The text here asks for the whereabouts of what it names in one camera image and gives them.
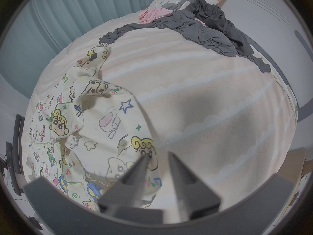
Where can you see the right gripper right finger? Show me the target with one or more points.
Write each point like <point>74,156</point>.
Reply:
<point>193,197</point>

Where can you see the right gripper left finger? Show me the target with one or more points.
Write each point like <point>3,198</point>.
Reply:
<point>132,199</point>

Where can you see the white printed pyjama top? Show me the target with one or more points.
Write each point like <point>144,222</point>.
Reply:
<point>102,111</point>

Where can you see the pile of clothes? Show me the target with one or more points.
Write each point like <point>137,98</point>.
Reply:
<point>195,30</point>

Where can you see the bed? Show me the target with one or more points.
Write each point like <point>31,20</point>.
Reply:
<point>195,94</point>

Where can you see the white wooden cabinet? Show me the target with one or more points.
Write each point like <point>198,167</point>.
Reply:
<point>291,165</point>

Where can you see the blue-green curtain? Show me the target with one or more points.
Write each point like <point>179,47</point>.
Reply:
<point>73,16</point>

